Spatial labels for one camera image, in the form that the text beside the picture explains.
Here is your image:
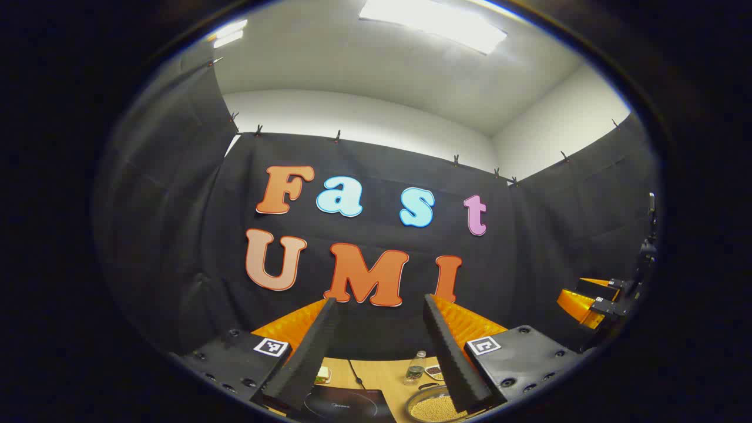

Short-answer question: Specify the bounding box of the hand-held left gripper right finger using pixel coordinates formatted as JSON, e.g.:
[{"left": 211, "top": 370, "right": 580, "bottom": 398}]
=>
[{"left": 423, "top": 294, "right": 594, "bottom": 415}]

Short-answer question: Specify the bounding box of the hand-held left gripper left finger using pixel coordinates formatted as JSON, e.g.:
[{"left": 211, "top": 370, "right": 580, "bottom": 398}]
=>
[{"left": 170, "top": 297, "right": 338, "bottom": 415}]

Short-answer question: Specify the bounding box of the pile of soybeans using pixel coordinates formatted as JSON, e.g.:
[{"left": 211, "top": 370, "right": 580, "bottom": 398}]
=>
[{"left": 410, "top": 395, "right": 468, "bottom": 422}]

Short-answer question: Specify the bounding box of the stainless steel pot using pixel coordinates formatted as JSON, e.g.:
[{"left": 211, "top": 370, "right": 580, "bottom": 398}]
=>
[{"left": 405, "top": 383, "right": 471, "bottom": 423}]

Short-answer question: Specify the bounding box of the black induction cooktop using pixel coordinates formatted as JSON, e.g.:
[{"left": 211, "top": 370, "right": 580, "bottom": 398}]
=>
[{"left": 303, "top": 385, "right": 395, "bottom": 423}]

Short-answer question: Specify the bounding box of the clear plastic water bottle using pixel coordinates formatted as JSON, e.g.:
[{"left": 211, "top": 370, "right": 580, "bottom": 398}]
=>
[{"left": 404, "top": 351, "right": 428, "bottom": 386}]

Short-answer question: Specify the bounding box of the row of cloth clips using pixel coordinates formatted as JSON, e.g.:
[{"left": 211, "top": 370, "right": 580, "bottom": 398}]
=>
[{"left": 209, "top": 56, "right": 620, "bottom": 189}]

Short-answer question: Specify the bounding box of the large ceiling light panel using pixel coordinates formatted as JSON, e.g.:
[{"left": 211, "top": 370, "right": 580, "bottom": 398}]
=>
[{"left": 358, "top": 0, "right": 508, "bottom": 55}]

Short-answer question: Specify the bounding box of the small ceiling light panel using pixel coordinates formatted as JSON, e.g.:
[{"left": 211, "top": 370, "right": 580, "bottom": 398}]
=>
[{"left": 206, "top": 19, "right": 249, "bottom": 49}]

